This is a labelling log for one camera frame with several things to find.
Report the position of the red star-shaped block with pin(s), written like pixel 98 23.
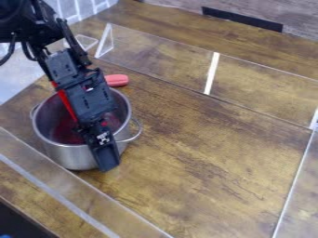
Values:
pixel 63 131

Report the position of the silver metal pot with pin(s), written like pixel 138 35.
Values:
pixel 75 157

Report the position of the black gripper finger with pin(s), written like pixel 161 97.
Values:
pixel 100 138

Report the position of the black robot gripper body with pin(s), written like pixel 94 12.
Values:
pixel 86 94

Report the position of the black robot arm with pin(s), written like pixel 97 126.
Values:
pixel 31 25

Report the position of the clear acrylic triangular bracket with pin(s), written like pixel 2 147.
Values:
pixel 106 42

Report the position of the small pink oval object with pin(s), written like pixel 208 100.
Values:
pixel 117 80

